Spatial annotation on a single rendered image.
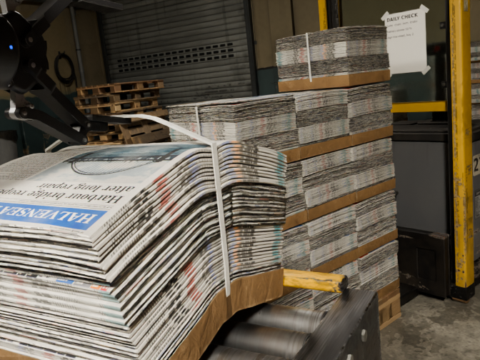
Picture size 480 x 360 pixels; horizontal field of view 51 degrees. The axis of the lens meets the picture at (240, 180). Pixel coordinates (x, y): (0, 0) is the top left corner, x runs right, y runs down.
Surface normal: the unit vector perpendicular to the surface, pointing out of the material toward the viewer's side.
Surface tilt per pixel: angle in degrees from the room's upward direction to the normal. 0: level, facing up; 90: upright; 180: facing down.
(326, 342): 0
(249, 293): 91
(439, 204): 90
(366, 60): 89
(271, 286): 91
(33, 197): 15
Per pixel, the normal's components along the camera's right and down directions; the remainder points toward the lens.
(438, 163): -0.75, 0.20
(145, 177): -0.22, -0.89
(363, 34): 0.66, 0.07
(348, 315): -0.11, -0.98
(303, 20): -0.48, 0.22
